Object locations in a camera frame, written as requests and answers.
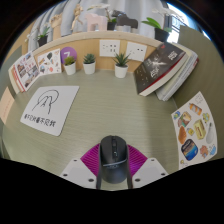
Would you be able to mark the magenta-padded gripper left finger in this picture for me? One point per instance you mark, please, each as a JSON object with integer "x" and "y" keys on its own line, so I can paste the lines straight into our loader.
{"x": 75, "y": 168}

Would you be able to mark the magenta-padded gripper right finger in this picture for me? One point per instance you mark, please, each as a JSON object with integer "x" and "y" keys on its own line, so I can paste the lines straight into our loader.
{"x": 151, "y": 168}

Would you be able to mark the black computer mouse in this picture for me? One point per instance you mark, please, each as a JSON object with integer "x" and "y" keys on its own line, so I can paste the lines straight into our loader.
{"x": 113, "y": 160}

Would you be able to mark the white mouse pad with drawing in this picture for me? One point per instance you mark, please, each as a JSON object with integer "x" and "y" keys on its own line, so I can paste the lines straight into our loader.
{"x": 50, "y": 110}

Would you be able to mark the white card with food stickers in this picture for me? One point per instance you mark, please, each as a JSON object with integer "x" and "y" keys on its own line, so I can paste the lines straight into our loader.
{"x": 195, "y": 133}

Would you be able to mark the small succulent in white pot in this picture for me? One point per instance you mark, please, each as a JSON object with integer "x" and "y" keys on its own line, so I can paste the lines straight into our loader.
{"x": 89, "y": 67}
{"x": 70, "y": 68}
{"x": 121, "y": 71}

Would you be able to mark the black book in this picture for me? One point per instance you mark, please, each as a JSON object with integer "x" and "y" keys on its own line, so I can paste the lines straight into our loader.
{"x": 158, "y": 68}

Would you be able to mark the white card with drawn stickers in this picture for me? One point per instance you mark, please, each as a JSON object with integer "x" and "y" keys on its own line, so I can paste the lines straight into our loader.
{"x": 49, "y": 63}

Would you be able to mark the red-edged photo magazine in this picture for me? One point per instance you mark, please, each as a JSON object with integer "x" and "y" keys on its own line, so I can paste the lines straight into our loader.
{"x": 26, "y": 71}

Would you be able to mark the purple round number sticker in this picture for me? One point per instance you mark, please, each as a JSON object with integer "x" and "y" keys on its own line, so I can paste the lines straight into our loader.
{"x": 68, "y": 51}

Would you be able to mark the dark wooden horse figure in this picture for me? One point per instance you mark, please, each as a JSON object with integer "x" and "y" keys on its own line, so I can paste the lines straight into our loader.
{"x": 128, "y": 21}

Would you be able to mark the wooden hand model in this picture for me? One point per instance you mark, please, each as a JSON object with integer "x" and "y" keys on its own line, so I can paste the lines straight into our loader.
{"x": 56, "y": 20}

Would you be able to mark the grey curtain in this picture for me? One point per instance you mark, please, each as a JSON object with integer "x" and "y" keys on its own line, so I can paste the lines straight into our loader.
{"x": 140, "y": 10}

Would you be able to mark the white wall socket plate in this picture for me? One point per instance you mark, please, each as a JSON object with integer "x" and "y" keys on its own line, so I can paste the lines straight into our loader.
{"x": 109, "y": 48}
{"x": 136, "y": 51}

